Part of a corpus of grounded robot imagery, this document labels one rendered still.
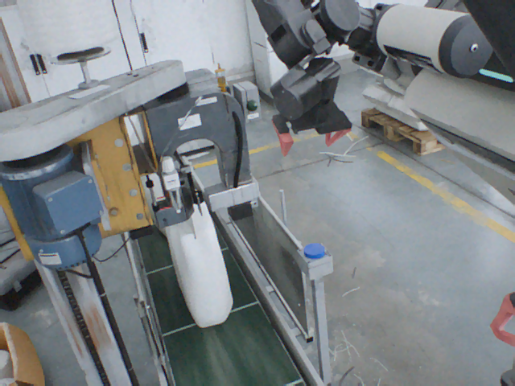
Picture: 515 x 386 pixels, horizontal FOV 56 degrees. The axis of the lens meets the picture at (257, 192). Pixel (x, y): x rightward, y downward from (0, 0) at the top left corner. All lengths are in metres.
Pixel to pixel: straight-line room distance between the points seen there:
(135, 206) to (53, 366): 1.45
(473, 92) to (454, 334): 1.69
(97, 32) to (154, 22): 2.98
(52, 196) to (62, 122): 0.15
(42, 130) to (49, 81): 2.98
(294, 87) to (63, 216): 0.51
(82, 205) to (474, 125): 0.71
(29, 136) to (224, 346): 1.12
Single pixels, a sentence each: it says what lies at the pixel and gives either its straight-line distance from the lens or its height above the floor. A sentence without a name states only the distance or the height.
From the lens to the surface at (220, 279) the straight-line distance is 1.78.
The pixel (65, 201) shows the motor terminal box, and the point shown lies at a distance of 0.99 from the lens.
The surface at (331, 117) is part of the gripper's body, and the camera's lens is 0.92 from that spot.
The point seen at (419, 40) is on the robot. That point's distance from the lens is 0.64.
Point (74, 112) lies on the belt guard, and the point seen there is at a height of 1.41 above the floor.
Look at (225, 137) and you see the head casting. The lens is 1.27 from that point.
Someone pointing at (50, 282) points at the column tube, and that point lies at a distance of 1.47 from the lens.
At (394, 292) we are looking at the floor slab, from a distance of 2.57.
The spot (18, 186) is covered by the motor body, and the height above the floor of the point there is 1.30.
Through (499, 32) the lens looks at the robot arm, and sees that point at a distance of 0.33.
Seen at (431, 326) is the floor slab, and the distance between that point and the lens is 2.42.
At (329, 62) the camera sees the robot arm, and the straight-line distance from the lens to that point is 0.85.
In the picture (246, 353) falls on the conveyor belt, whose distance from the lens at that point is 1.80.
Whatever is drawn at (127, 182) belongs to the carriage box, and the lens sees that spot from 1.27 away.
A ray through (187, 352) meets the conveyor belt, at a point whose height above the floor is 0.38.
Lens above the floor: 1.69
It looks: 29 degrees down
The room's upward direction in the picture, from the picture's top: 8 degrees counter-clockwise
